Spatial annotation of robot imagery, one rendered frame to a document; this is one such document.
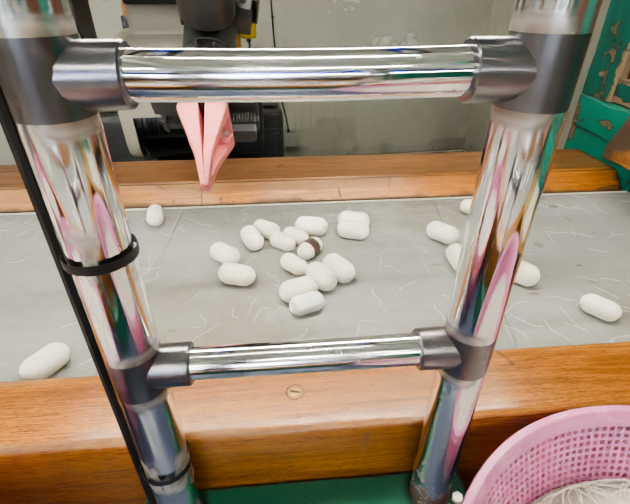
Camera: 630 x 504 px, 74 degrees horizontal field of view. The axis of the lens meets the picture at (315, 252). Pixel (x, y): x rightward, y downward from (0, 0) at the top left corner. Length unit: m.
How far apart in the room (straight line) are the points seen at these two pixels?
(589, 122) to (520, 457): 0.61
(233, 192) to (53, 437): 0.37
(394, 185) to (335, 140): 2.00
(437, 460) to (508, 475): 0.04
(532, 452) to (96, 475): 0.26
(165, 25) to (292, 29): 1.45
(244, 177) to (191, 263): 0.18
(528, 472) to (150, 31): 0.98
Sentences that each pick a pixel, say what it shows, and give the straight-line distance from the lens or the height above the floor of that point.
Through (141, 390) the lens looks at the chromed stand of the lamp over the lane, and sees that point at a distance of 0.20.
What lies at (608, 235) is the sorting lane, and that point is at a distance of 0.59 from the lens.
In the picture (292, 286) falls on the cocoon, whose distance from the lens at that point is 0.37.
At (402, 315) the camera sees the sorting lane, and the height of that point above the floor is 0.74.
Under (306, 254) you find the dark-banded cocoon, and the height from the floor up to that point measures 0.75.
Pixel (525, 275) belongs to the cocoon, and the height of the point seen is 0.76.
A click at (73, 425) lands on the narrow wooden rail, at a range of 0.30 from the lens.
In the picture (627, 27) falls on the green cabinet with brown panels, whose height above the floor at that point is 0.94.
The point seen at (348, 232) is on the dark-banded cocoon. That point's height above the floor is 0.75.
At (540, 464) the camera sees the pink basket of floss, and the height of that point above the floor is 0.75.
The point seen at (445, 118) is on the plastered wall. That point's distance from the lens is 2.78.
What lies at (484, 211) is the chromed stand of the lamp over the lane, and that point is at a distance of 0.17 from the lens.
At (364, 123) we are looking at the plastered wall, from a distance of 2.60.
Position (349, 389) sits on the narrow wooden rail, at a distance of 0.28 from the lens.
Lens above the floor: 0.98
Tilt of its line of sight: 32 degrees down
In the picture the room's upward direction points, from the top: straight up
